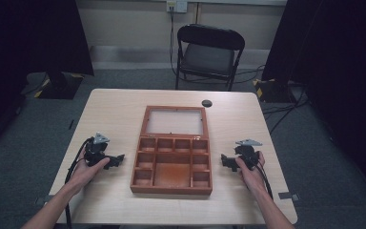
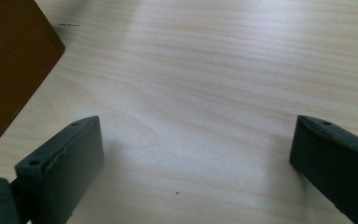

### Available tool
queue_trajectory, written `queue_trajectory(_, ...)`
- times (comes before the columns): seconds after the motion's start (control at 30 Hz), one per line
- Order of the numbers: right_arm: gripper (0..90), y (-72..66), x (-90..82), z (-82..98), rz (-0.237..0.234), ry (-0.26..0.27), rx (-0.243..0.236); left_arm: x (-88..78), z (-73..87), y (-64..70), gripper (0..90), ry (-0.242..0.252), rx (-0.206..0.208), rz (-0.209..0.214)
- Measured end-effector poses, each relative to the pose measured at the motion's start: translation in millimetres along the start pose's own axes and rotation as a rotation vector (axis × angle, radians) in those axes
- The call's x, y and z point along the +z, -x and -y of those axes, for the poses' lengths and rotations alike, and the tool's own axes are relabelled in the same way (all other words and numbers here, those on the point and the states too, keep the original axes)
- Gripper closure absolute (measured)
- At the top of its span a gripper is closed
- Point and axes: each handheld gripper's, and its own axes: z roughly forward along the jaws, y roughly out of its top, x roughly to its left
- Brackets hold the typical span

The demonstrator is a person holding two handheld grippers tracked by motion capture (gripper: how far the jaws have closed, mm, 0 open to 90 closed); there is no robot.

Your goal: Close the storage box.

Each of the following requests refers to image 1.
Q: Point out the person's left hand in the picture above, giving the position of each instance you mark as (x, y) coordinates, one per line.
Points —
(85, 173)

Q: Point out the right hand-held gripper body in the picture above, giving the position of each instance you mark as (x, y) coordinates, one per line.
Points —
(246, 152)

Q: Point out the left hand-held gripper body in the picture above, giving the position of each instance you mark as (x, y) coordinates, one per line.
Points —
(94, 153)

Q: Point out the wooden compartment box with lid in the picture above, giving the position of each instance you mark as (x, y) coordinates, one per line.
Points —
(171, 165)

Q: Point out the black stand base striped tape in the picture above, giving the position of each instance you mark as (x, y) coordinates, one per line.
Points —
(60, 86)
(273, 90)

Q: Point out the black curtain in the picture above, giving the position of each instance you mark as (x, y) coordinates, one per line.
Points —
(340, 79)
(28, 47)

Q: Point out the person's right hand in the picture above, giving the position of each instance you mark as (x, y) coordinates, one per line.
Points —
(251, 176)

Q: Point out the black round table grommet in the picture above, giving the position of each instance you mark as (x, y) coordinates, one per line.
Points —
(207, 103)

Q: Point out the white wall socket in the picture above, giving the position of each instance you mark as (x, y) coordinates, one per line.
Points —
(177, 5)

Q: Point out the black folding chair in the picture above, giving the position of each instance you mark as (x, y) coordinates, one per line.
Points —
(208, 57)

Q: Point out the grey tape strip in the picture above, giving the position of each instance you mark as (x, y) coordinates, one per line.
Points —
(44, 200)
(288, 196)

